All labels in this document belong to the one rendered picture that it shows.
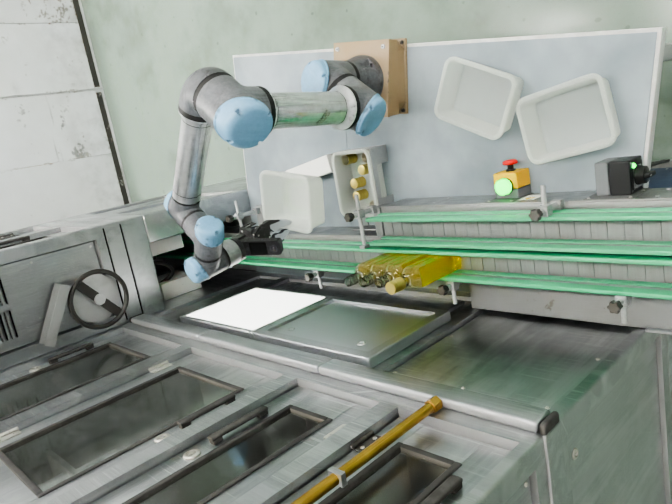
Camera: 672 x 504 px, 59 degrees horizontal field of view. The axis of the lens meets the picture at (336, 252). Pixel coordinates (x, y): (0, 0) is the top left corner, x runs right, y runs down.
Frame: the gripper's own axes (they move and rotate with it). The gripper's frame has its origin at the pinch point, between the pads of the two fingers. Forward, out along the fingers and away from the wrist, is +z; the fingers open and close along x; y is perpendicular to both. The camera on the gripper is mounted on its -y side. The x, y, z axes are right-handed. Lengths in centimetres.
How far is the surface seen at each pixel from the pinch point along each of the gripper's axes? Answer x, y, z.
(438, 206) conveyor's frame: -1.5, -38.5, 24.0
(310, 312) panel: 27.0, -6.3, -4.7
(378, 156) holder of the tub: -11.5, -9.4, 33.9
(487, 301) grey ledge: 24, -54, 20
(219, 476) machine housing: 16, -51, -68
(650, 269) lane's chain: 6, -95, 23
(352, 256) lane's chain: 19.6, -3.0, 20.4
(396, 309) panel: 25.0, -32.2, 6.6
